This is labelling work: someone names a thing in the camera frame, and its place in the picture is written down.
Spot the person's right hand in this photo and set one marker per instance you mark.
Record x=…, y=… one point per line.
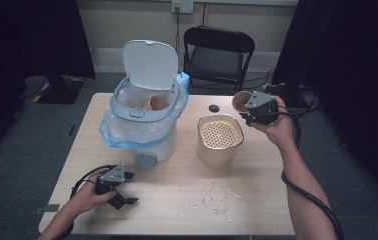
x=282, y=130

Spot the grey tape piece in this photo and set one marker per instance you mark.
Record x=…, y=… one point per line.
x=47, y=209

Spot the brown paper cup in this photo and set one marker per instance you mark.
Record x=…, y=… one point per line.
x=157, y=103
x=238, y=100

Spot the black curtain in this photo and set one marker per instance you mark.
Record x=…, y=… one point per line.
x=350, y=66
x=27, y=43

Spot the white trash can grey lid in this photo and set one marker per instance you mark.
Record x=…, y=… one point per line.
x=150, y=65

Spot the spilled liquid drops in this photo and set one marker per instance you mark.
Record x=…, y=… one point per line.
x=225, y=195

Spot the black folding chair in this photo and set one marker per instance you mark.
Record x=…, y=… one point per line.
x=217, y=61

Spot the black round table grommet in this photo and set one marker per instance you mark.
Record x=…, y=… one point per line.
x=214, y=108

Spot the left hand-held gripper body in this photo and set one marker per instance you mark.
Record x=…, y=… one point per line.
x=113, y=175

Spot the white wall outlet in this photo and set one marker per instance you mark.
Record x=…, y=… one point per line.
x=182, y=6

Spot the person's left hand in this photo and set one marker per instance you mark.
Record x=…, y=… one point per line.
x=87, y=196

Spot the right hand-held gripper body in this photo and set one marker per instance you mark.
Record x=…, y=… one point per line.
x=262, y=106

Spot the clear blue-rimmed trash bag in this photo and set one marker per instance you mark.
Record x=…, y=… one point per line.
x=127, y=133

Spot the black stand base striped tape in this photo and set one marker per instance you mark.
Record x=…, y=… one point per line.
x=290, y=95
x=60, y=90

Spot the cream bucket with perforated strainer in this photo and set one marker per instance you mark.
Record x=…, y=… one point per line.
x=215, y=151

